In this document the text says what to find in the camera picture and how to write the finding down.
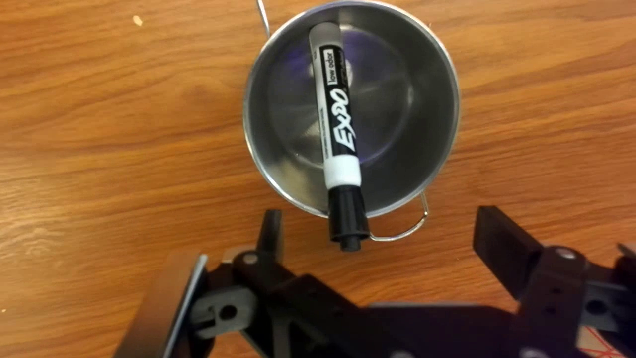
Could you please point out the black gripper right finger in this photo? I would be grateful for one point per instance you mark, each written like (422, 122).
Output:
(508, 249)

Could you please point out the black Expo marker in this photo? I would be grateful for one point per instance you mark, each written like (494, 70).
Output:
(335, 112)

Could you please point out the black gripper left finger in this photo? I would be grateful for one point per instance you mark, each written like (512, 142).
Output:
(269, 235)

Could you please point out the tiny light crumb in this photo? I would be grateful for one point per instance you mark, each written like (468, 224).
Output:
(138, 21)

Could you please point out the small steel pot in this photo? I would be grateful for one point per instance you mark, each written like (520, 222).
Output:
(404, 120)

